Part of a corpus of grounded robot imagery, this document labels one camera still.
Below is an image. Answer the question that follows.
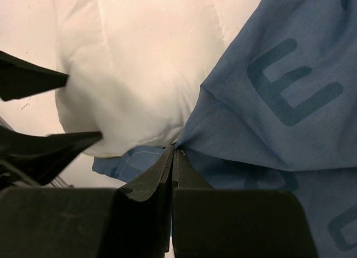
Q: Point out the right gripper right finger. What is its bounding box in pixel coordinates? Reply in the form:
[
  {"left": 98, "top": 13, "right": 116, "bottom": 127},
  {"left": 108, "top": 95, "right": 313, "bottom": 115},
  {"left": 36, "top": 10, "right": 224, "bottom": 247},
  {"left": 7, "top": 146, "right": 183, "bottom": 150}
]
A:
[{"left": 172, "top": 150, "right": 318, "bottom": 258}]

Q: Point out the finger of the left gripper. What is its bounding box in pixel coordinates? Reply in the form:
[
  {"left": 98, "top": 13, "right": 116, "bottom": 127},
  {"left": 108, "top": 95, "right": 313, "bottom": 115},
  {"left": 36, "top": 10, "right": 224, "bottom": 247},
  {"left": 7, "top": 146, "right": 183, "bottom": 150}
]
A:
[
  {"left": 0, "top": 51, "right": 69, "bottom": 101},
  {"left": 1, "top": 126, "right": 102, "bottom": 187}
]

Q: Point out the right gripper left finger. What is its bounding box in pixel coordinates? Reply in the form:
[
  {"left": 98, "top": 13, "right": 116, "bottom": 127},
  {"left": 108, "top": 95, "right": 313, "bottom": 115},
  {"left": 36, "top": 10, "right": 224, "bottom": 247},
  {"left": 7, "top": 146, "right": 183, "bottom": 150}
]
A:
[{"left": 1, "top": 146, "right": 174, "bottom": 257}]

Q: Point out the white pillow yellow edge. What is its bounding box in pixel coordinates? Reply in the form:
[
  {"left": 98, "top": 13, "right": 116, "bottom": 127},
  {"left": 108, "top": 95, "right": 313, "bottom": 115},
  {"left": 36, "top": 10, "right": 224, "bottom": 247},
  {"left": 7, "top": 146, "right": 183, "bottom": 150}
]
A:
[{"left": 53, "top": 0, "right": 261, "bottom": 157}]

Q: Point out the blue cartoon print pillowcase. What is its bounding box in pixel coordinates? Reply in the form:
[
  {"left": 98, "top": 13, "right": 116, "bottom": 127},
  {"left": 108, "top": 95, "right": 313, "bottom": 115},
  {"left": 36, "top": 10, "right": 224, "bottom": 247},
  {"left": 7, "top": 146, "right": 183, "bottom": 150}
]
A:
[{"left": 91, "top": 0, "right": 357, "bottom": 258}]

